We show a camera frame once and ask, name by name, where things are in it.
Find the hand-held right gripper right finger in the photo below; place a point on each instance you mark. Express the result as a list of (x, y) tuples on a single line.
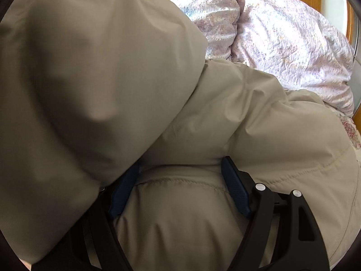
[(235, 186)]

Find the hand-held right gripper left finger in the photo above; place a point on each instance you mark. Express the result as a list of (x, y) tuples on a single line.
[(124, 192)]

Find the white puffer jacket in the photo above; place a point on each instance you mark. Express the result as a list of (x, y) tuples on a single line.
[(84, 90)]

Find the floral bed sheet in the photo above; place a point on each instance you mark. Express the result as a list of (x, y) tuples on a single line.
[(352, 129)]

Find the lilac floral pillow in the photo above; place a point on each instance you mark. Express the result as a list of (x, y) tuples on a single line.
[(296, 50), (206, 14)]

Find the frosted glass door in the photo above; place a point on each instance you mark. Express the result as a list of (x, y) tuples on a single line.
[(351, 25)]

